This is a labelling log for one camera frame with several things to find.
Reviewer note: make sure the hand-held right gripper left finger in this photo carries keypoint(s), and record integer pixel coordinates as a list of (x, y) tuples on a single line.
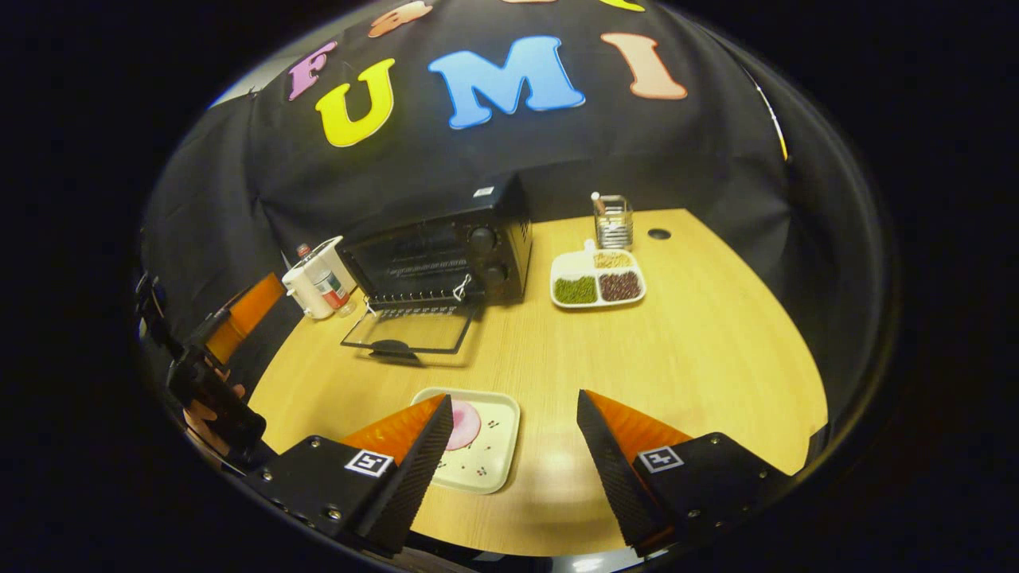
[(414, 481)]

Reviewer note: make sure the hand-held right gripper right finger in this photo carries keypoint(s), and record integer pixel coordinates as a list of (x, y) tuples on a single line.
[(613, 473)]

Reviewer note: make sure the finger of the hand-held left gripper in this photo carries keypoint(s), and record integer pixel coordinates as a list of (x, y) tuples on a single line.
[(247, 310)]

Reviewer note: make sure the pink ham slice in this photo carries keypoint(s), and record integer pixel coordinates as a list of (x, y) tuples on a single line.
[(466, 426)]

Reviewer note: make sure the cream square plate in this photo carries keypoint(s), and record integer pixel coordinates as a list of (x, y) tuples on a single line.
[(493, 446)]

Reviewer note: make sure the black electric oven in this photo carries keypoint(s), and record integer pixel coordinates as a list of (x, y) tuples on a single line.
[(446, 255)]

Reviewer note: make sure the white toaster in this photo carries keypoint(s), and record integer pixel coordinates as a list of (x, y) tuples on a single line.
[(298, 290)]

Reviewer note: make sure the clear bottle with red label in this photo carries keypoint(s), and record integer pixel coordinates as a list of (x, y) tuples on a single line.
[(330, 286)]

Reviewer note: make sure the red beans pile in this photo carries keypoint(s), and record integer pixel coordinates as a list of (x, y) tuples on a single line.
[(620, 286)]

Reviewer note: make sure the green mung beans pile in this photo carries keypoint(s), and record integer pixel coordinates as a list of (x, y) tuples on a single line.
[(575, 290)]

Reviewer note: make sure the white divided dish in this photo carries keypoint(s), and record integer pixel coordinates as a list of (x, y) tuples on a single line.
[(573, 264)]

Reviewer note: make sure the yellow soybeans pile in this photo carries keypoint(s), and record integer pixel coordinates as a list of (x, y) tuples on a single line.
[(612, 259)]

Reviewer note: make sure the black table grommet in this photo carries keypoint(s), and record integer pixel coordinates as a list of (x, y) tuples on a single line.
[(659, 234)]

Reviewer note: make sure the metal mesh utensil holder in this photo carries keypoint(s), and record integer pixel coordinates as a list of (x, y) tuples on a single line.
[(614, 227)]

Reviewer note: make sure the black backdrop cloth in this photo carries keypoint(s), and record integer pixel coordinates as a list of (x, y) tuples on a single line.
[(637, 151)]

